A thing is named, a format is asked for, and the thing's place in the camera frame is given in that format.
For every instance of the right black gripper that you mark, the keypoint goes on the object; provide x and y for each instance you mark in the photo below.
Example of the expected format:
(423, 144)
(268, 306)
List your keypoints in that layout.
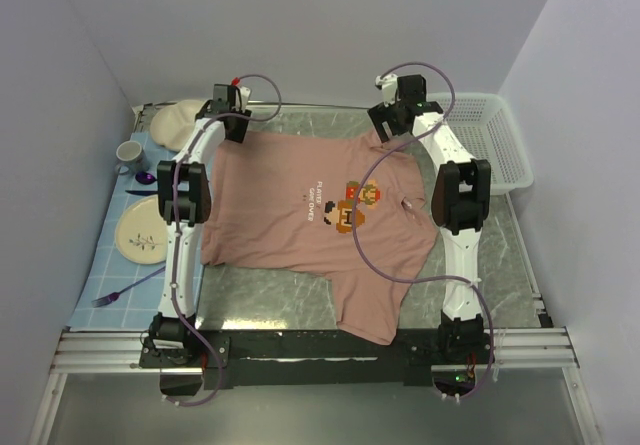
(380, 114)

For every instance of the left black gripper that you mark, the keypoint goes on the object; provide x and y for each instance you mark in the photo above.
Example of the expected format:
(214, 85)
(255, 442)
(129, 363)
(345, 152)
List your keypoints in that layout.
(238, 134)

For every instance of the pink printed t shirt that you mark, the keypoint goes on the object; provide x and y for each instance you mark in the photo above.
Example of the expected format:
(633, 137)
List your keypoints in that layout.
(350, 210)

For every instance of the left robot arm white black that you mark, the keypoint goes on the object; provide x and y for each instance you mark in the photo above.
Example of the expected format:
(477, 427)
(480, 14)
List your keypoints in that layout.
(184, 203)

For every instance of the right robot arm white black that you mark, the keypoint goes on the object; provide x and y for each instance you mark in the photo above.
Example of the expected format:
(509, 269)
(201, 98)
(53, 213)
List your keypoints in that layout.
(459, 205)

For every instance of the cream divided plate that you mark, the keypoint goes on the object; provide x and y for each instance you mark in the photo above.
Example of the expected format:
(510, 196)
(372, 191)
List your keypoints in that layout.
(173, 125)

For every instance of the white plastic basket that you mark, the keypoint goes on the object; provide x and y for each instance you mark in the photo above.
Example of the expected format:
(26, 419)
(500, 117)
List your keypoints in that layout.
(485, 127)

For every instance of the purple spoon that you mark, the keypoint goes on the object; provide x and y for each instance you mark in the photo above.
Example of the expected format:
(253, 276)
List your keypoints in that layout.
(145, 178)

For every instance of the grey mug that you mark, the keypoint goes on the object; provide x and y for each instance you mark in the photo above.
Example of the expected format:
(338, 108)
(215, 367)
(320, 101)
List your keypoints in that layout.
(130, 158)

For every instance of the purple knife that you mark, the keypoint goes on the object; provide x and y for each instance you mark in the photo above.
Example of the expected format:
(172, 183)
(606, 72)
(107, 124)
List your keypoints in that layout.
(142, 193)

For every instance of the cream teal round plate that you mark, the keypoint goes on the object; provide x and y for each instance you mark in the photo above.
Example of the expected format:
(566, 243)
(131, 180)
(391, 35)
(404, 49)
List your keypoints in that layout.
(141, 233)

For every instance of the blue grid placemat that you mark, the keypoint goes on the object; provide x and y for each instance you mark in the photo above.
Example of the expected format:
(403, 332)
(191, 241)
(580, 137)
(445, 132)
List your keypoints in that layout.
(110, 272)

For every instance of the purple fork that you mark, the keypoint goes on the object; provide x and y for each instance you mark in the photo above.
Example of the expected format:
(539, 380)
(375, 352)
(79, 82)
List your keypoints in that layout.
(114, 296)

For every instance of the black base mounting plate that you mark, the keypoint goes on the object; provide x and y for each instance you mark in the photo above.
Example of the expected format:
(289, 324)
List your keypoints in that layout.
(268, 357)

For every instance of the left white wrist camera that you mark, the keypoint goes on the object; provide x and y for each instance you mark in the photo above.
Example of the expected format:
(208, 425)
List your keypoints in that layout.
(241, 95)

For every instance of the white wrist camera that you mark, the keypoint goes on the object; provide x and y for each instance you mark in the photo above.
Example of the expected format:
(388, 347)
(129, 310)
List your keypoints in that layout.
(388, 85)
(241, 95)

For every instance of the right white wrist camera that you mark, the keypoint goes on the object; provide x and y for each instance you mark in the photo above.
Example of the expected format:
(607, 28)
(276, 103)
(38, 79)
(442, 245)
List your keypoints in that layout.
(388, 85)

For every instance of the aluminium frame rail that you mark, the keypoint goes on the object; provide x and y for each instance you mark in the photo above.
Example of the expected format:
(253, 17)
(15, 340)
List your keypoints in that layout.
(80, 353)

